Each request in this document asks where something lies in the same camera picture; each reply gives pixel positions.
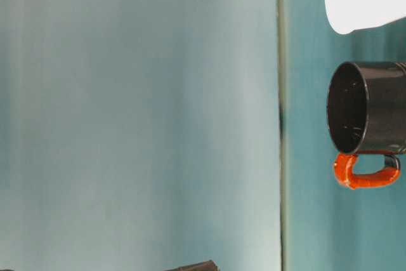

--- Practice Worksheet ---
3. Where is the black cup holder red handle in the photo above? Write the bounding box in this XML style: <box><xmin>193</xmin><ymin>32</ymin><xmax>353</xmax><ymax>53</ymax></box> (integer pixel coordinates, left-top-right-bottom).
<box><xmin>325</xmin><ymin>60</ymin><xmax>406</xmax><ymax>191</ymax></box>

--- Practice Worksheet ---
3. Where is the blue-green table cloth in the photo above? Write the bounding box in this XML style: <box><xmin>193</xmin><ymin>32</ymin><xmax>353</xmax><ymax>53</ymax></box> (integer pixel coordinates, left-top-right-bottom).
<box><xmin>278</xmin><ymin>0</ymin><xmax>406</xmax><ymax>271</ymax></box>

